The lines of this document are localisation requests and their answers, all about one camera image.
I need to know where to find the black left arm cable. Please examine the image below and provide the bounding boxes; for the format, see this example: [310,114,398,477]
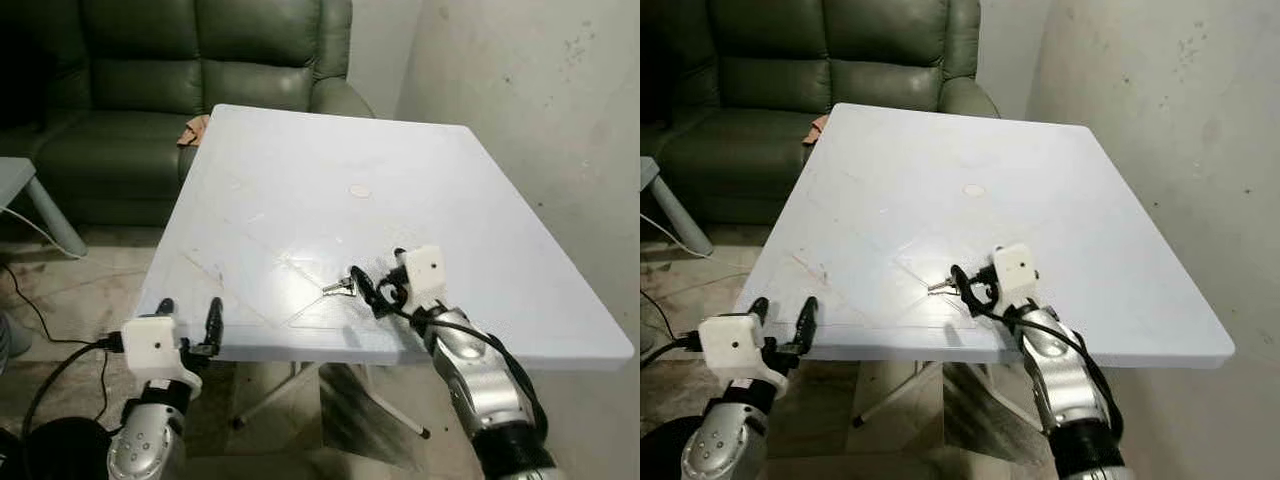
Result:
[20,336,125,443]
[640,334,701,369]

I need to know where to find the shiny metal table leg frame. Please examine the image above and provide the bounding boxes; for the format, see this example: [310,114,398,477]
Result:
[943,360,1053,468]
[318,362,433,473]

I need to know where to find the thin black floor cable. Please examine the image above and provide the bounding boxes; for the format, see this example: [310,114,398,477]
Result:
[640,288,669,343]
[0,260,109,421]

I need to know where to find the grey side table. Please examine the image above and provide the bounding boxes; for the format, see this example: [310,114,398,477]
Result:
[0,156,88,260]
[640,156,715,258]

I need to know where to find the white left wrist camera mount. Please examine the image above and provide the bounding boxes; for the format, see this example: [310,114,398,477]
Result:
[697,312,789,393]
[121,314,202,389]

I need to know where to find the black round base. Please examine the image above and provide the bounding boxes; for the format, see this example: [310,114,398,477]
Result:
[0,418,113,480]
[640,420,693,480]

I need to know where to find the white plastic folding table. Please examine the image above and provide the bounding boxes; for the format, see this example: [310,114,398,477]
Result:
[134,103,637,372]
[761,102,1237,370]

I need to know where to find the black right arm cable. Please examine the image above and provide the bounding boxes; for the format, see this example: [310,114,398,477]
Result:
[990,300,1125,441]
[400,300,549,441]

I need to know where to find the dark green leather sofa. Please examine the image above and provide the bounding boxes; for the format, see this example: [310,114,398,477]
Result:
[0,0,377,227]
[640,0,1002,227]

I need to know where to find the grey rounded object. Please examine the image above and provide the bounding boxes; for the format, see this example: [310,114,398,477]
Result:
[0,313,33,363]

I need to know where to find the thin white table leg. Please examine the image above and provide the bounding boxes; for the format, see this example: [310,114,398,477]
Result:
[233,362,313,431]
[853,360,943,429]

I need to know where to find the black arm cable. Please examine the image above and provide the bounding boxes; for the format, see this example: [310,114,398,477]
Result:
[640,334,701,369]
[20,336,125,443]
[400,300,549,441]
[990,300,1125,441]

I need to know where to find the thin white floor cable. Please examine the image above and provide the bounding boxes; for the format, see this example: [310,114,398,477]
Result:
[640,211,713,260]
[0,207,63,261]

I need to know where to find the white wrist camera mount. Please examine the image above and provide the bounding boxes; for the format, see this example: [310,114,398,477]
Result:
[697,312,789,393]
[399,244,453,313]
[121,314,202,389]
[994,243,1047,311]

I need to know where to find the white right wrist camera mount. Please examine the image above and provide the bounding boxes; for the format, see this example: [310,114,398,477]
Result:
[399,244,453,313]
[994,243,1047,311]

